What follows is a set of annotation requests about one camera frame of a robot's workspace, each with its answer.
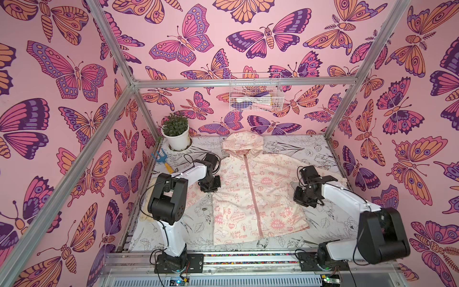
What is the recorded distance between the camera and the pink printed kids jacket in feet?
2.72

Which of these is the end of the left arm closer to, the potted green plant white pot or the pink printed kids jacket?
the pink printed kids jacket

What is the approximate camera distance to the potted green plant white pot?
105 cm

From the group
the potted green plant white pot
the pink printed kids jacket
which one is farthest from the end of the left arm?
the potted green plant white pot

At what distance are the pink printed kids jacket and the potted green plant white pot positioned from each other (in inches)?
9.8
